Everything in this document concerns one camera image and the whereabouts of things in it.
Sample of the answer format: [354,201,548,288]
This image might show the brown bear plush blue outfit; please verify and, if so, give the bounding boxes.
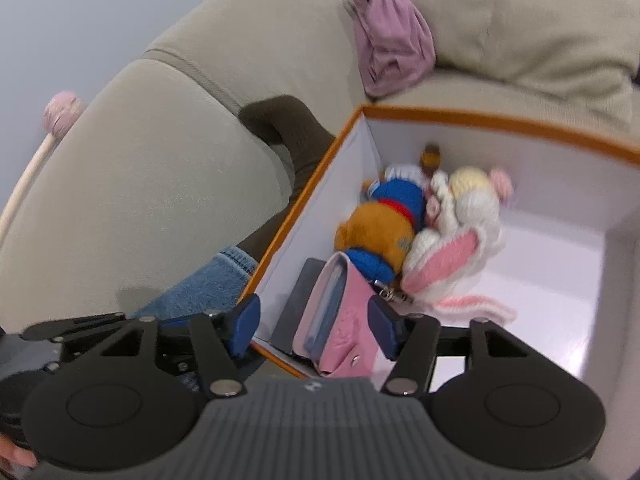
[334,143,440,285]

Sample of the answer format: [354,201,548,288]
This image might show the person left hand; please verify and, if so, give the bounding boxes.
[0,434,37,468]

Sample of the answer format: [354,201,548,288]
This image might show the dark grey flat case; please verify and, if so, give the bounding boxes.
[269,258,326,356]

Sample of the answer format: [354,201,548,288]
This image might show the pink card wallet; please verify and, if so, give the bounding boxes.
[293,252,380,378]

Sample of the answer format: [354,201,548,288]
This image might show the beige sofa cushion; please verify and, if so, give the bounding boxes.
[412,0,639,115]

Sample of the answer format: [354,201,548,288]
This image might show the purple crumpled garment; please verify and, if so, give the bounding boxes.
[350,0,436,100]

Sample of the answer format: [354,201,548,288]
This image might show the left leg blue jeans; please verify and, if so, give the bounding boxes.
[130,94,338,322]

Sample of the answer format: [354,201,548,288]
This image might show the pink pompom wooden stick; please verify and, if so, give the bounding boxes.
[1,91,86,242]

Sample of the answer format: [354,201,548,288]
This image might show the white pink bunny plush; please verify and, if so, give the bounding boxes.
[400,167,518,326]

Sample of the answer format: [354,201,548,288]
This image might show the orange cardboard storage box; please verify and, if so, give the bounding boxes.
[248,105,639,403]

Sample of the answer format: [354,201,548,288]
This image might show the beige fabric sofa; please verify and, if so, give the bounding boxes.
[1,0,639,332]

